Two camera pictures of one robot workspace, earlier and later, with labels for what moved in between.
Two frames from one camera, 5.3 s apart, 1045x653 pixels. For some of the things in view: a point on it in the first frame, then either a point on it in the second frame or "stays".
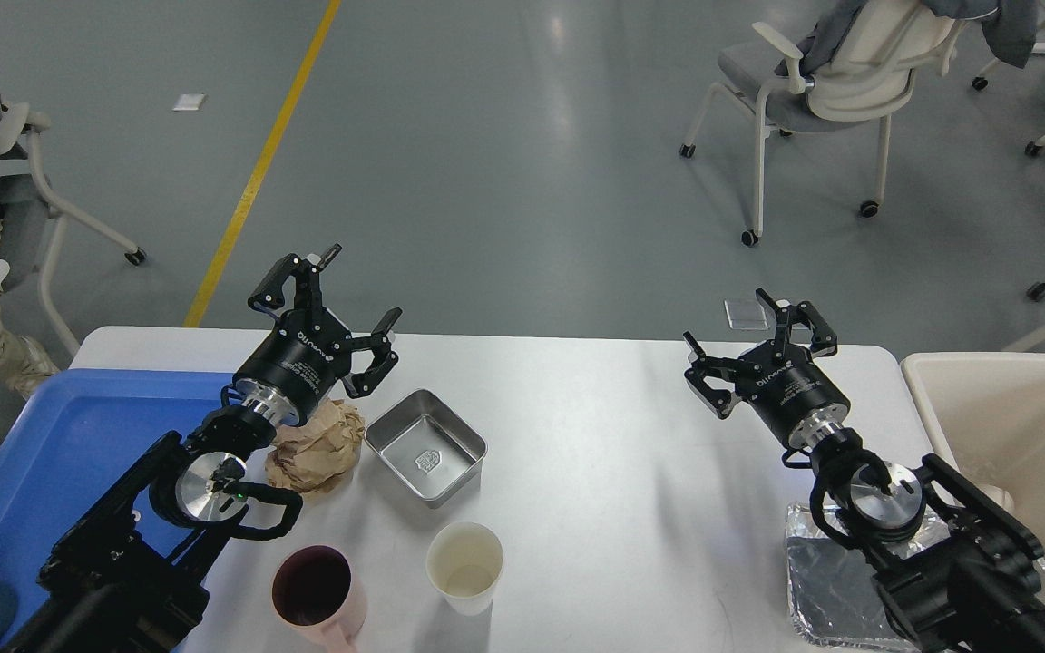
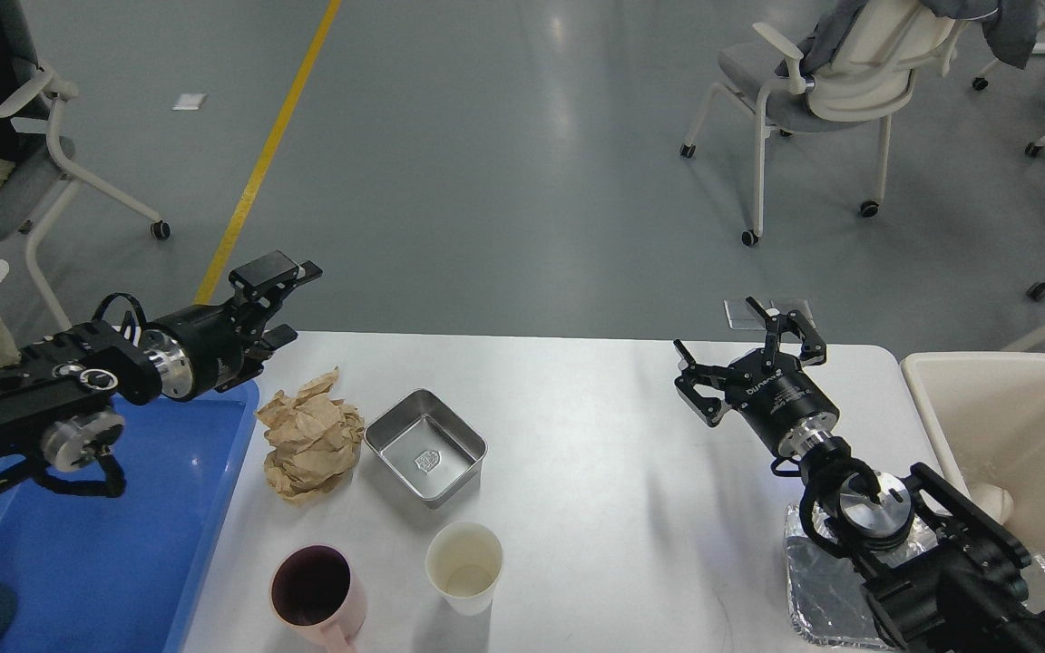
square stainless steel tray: x=429 y=447 stays
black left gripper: x=297 y=365 to x=209 y=347
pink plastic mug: x=315 y=592 stays
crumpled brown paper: x=311 y=456 stays
